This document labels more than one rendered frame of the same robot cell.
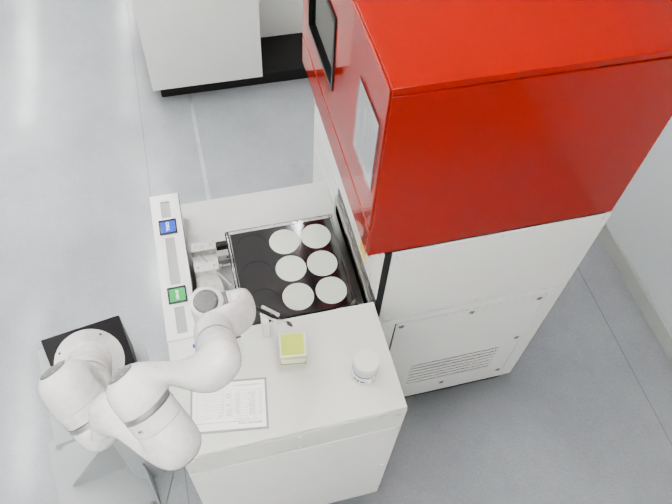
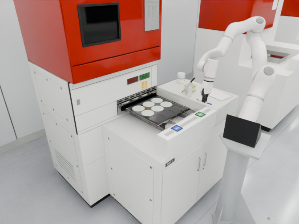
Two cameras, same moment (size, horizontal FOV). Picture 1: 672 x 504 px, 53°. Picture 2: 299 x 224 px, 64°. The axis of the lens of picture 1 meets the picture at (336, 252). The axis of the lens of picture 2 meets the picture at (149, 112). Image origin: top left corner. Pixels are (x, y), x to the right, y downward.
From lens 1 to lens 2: 2.73 m
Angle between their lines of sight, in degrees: 80
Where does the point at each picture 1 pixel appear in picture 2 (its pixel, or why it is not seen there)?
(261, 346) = (194, 96)
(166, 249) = (186, 125)
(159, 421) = not seen: hidden behind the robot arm
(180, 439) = not seen: hidden behind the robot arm
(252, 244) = (156, 118)
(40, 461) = not seen: outside the picture
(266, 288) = (170, 110)
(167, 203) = (165, 134)
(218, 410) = (220, 95)
